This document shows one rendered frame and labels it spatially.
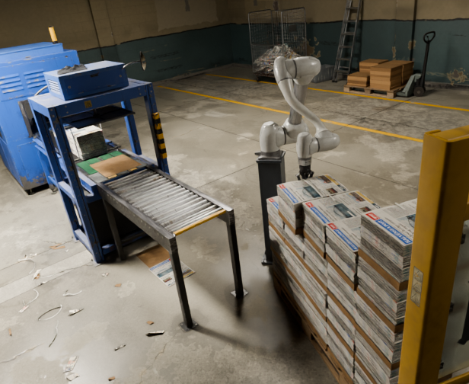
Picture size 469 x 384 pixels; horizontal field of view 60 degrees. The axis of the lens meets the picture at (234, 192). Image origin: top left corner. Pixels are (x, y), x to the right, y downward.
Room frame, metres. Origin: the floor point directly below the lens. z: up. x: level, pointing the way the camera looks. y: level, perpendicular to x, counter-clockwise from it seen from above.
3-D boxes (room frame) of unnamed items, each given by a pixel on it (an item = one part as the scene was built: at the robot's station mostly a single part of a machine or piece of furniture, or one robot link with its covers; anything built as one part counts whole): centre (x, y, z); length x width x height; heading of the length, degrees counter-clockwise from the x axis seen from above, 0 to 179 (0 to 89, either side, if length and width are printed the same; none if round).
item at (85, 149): (4.31, 1.54, 0.93); 0.38 x 0.30 x 0.26; 35
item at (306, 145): (2.45, -0.50, 1.30); 0.13 x 0.11 x 0.16; 101
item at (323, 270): (2.15, -0.56, 0.42); 1.17 x 0.39 x 0.83; 15
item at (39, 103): (3.84, 1.21, 1.50); 0.94 x 0.68 x 0.10; 125
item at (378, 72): (8.50, -3.31, 0.28); 1.20 x 0.83 x 0.57; 35
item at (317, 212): (2.01, -0.60, 0.95); 0.38 x 0.29 x 0.23; 103
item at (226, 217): (3.15, 0.42, 0.74); 1.34 x 0.05 x 0.12; 35
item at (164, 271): (3.04, 0.66, 0.00); 0.37 x 0.29 x 0.01; 35
